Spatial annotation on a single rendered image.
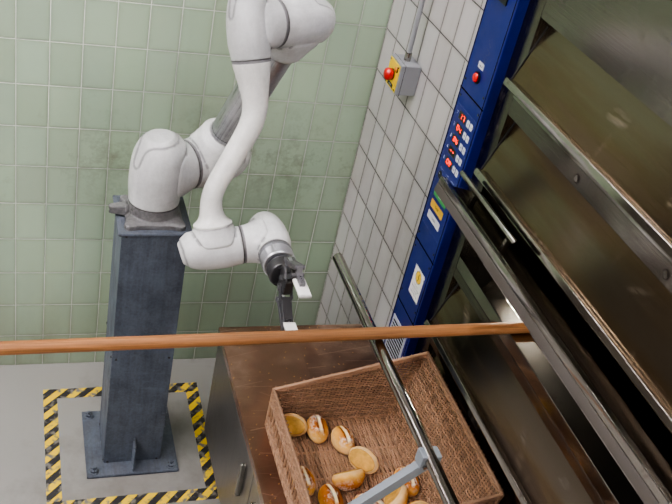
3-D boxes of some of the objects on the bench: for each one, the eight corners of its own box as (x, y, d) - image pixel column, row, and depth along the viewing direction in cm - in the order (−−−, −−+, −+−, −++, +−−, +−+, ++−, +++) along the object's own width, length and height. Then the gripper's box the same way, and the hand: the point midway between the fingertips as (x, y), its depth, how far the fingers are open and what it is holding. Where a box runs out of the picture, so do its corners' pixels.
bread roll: (369, 480, 252) (381, 459, 252) (341, 460, 256) (353, 440, 256) (374, 480, 257) (386, 460, 257) (347, 460, 261) (359, 441, 261)
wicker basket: (408, 413, 282) (430, 348, 267) (478, 563, 239) (509, 495, 224) (261, 422, 266) (276, 353, 251) (307, 585, 222) (329, 514, 207)
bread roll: (272, 429, 265) (278, 408, 266) (304, 438, 265) (310, 416, 265) (271, 431, 260) (277, 409, 260) (304, 440, 259) (310, 418, 260)
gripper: (302, 226, 221) (325, 277, 204) (286, 304, 234) (306, 358, 218) (273, 225, 218) (294, 278, 202) (258, 304, 232) (277, 359, 215)
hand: (299, 316), depth 211 cm, fingers open, 13 cm apart
